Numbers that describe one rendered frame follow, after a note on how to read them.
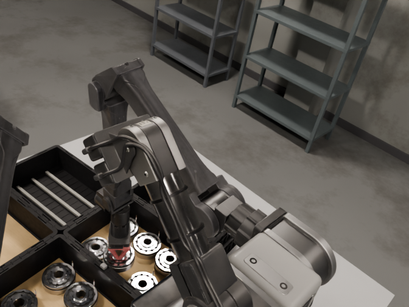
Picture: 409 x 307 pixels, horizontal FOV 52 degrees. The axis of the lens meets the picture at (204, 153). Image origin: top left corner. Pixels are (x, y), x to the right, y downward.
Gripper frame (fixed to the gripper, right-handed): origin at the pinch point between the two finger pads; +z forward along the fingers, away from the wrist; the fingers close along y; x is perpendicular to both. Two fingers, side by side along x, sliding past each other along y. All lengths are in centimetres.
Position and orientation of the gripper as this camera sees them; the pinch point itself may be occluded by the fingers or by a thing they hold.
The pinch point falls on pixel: (118, 251)
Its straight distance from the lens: 143.2
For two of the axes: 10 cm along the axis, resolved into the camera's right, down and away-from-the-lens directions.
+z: -1.4, 8.2, 5.6
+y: 1.2, 5.8, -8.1
